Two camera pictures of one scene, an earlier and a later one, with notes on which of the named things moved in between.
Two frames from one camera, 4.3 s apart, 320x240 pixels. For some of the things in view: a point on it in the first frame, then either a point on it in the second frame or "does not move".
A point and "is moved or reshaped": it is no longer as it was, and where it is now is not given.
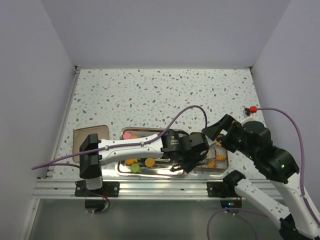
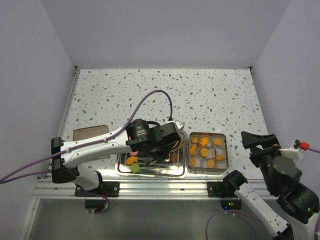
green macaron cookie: (135, 168) does not move
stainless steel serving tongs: (176, 167) is moved or reshaped
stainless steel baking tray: (154, 168) does not move
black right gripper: (229, 124) → (270, 143)
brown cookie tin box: (216, 159) does not move
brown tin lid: (80, 135) does not move
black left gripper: (188, 166) → (161, 156)
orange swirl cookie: (220, 158) does not move
